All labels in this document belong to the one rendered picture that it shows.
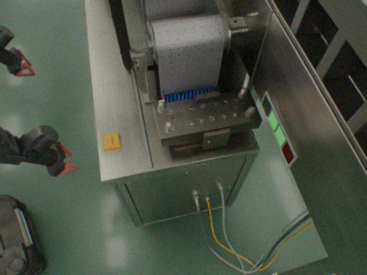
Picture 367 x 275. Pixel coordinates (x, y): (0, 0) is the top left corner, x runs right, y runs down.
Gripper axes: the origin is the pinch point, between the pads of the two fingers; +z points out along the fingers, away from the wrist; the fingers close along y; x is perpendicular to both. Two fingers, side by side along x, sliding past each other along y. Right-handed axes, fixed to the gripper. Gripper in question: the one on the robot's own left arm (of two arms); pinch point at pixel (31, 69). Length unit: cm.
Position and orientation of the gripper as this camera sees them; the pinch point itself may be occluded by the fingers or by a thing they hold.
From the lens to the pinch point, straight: 141.7
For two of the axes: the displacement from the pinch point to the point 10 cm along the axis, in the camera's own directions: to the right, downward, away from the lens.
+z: 4.1, 2.1, 8.9
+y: -5.2, -7.5, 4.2
